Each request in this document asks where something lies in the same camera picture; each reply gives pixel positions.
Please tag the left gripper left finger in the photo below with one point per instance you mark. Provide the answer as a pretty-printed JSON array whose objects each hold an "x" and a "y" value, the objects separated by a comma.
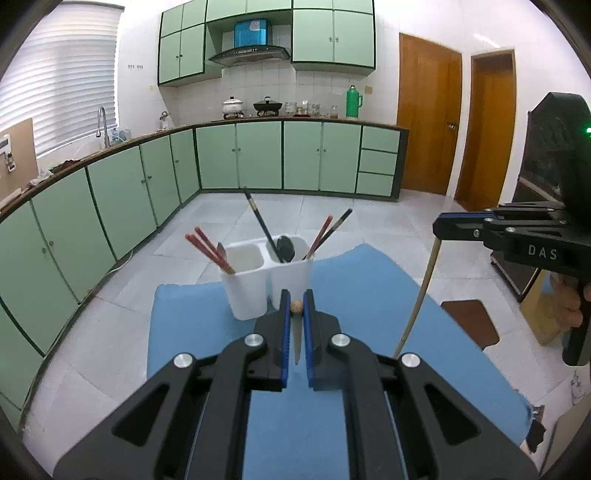
[{"x": 189, "y": 420}]

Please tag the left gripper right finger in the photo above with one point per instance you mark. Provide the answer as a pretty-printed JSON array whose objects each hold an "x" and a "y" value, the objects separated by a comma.
[{"x": 403, "y": 420}]

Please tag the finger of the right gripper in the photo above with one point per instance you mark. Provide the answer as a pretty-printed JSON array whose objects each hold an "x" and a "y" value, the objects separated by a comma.
[{"x": 477, "y": 225}]

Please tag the plain bamboo chopstick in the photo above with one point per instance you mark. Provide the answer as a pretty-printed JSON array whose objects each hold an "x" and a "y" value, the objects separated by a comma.
[
  {"x": 297, "y": 327},
  {"x": 420, "y": 297}
]

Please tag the black chopstick gold band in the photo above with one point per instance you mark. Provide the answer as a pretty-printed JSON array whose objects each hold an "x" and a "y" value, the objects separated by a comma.
[{"x": 262, "y": 223}]

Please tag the black chopstick silver band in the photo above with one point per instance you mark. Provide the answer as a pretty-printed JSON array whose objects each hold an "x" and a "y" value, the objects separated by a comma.
[{"x": 334, "y": 227}]

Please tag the curved red-handled bamboo chopstick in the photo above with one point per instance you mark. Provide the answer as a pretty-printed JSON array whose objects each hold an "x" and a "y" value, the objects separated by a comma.
[{"x": 318, "y": 238}]

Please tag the red orange patterned chopstick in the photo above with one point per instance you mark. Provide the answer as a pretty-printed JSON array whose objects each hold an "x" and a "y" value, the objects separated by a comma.
[{"x": 220, "y": 262}]

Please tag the green upper kitchen cabinets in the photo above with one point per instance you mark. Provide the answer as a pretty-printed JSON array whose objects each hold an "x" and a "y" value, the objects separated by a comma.
[{"x": 198, "y": 39}]

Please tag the green kitchen cabinets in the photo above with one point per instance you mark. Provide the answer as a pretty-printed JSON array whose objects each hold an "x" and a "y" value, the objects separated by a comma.
[
  {"x": 198, "y": 39},
  {"x": 85, "y": 252}
]

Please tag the green lower kitchen cabinets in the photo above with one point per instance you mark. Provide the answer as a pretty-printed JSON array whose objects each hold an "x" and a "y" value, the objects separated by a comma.
[{"x": 85, "y": 252}]

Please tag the person's right hand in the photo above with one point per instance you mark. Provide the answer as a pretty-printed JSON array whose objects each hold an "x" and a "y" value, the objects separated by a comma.
[{"x": 568, "y": 301}]

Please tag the brown wooden door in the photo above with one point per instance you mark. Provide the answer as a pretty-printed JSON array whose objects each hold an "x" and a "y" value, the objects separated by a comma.
[
  {"x": 490, "y": 130},
  {"x": 430, "y": 97}
]

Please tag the brown stool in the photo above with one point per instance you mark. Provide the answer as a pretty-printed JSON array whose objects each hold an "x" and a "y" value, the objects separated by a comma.
[{"x": 474, "y": 319}]

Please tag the blue table mat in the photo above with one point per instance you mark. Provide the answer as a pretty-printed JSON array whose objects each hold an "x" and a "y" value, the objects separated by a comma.
[{"x": 300, "y": 433}]

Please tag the white double utensil holder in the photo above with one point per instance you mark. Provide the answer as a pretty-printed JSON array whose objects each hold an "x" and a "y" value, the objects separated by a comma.
[{"x": 260, "y": 277}]

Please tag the green thermos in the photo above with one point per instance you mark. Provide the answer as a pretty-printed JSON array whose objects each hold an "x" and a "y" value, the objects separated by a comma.
[{"x": 354, "y": 102}]

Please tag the dark spoon right compartment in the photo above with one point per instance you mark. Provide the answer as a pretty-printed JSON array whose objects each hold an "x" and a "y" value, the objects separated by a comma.
[{"x": 285, "y": 249}]

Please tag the dark spoon compartment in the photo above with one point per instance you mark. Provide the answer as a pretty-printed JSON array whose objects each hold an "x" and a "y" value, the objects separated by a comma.
[
  {"x": 221, "y": 251},
  {"x": 285, "y": 249}
]

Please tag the dark spoon left compartment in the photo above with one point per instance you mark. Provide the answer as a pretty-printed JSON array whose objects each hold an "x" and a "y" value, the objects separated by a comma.
[{"x": 221, "y": 251}]

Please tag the black wok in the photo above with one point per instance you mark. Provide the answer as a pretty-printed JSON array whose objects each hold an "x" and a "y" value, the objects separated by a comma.
[{"x": 267, "y": 107}]

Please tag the white pot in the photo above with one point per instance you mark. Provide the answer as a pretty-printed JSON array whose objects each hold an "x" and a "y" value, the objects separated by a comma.
[{"x": 232, "y": 108}]

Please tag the range hood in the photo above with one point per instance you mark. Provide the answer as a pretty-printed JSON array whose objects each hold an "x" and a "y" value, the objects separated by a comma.
[{"x": 252, "y": 42}]

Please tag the chrome faucet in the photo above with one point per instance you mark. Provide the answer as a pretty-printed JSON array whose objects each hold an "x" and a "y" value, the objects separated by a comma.
[{"x": 102, "y": 127}]

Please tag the steel kettle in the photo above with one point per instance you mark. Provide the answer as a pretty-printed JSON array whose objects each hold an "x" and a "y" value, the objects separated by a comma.
[{"x": 164, "y": 121}]

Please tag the cardboard board with latches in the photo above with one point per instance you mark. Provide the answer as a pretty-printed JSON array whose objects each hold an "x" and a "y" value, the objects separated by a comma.
[{"x": 18, "y": 158}]

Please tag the window blind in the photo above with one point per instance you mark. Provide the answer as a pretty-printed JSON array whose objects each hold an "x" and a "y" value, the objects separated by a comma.
[{"x": 63, "y": 76}]

